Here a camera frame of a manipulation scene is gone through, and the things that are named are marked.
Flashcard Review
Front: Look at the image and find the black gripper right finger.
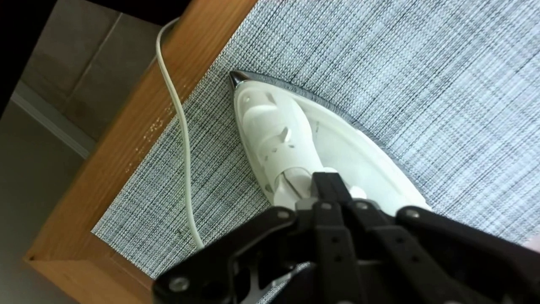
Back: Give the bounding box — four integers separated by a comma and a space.
342, 199, 540, 304

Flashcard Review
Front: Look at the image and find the white pressing iron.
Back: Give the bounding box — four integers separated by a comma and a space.
227, 69, 435, 304

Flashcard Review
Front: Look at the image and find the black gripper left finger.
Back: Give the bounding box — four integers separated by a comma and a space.
150, 170, 369, 304

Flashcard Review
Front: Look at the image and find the white iron power cord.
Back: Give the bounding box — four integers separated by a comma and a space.
155, 15, 207, 251

